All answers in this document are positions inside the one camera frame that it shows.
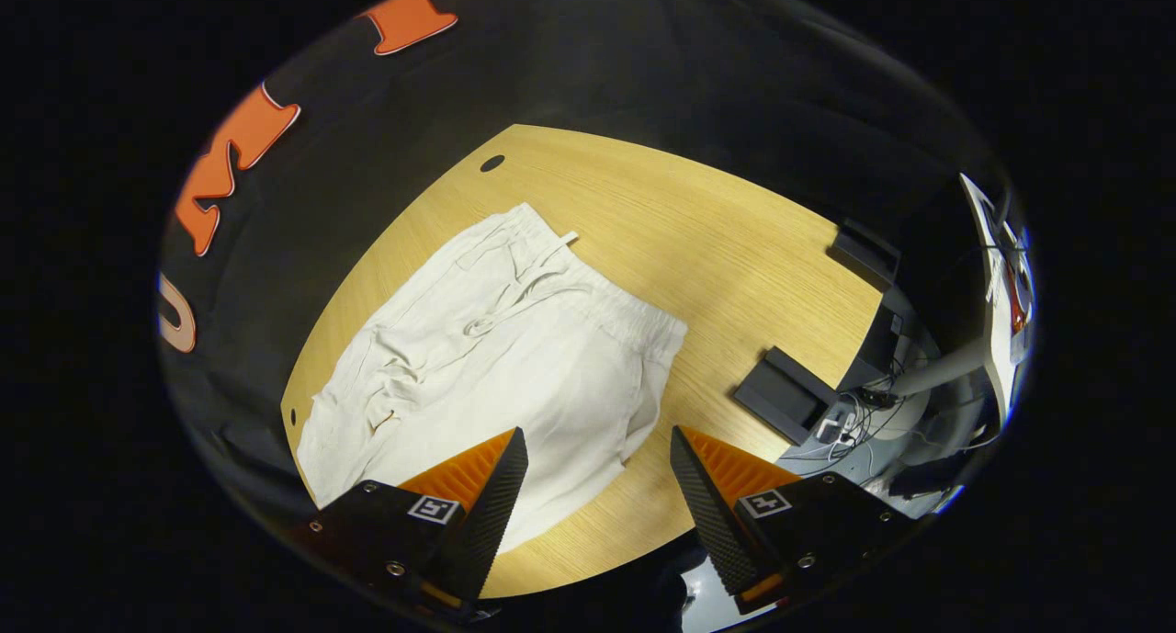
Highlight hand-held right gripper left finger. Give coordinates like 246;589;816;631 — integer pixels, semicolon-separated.
292;426;531;627

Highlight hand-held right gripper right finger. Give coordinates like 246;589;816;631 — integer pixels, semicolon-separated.
669;425;933;617

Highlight white jeans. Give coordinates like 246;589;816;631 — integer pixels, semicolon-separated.
296;202;688;553

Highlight black box stand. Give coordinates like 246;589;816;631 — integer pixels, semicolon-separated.
733;346;839;446
827;218;903;289

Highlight grey metal pole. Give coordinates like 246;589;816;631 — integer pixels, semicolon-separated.
887;339;991;400

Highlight white tilted panel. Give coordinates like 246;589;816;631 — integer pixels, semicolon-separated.
960;174;1037;423

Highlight black backdrop cloth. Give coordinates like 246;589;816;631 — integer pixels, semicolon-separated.
156;0;1021;524

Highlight black cable bundle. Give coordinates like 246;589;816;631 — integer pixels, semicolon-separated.
808;376;924;473

